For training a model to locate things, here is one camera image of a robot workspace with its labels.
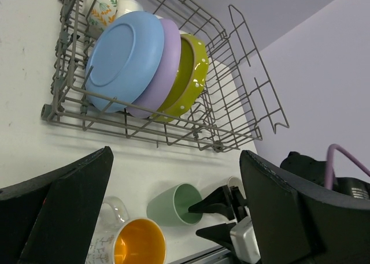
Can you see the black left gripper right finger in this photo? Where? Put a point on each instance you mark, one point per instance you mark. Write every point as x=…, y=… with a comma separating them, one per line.
x=297, y=221

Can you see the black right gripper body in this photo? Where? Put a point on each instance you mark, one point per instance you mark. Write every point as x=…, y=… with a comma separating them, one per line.
x=239, y=203

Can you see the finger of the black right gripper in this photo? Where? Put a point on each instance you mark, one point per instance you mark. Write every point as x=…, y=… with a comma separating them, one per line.
x=217, y=202
x=219, y=234

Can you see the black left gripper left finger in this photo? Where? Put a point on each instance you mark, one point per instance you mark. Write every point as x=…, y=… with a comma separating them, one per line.
x=51, y=218

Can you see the green cup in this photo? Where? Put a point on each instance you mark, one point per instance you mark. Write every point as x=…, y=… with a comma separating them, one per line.
x=170, y=208

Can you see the floral mug orange inside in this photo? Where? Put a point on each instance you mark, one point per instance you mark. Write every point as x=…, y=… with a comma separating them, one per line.
x=125, y=240

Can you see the lilac plastic plate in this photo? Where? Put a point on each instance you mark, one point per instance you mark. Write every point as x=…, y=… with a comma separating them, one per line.
x=157, y=91

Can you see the green polka-dot plate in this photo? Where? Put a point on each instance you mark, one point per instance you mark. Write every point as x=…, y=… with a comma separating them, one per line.
x=189, y=82

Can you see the blue plastic plate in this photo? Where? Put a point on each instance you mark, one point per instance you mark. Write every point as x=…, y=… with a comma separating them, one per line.
x=124, y=60

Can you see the white bowl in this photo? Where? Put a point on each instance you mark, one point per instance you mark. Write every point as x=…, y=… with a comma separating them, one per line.
x=127, y=6

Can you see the floral painted bowl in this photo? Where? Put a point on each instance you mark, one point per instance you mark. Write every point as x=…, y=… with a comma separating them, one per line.
x=99, y=14

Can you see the cream white mug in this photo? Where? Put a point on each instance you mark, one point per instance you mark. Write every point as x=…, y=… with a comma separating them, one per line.
x=235, y=182

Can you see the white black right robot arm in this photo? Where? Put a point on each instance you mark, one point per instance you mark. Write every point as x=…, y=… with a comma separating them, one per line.
x=320, y=173

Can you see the aluminium frame rail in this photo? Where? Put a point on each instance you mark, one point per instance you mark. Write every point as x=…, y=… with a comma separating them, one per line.
x=213, y=255

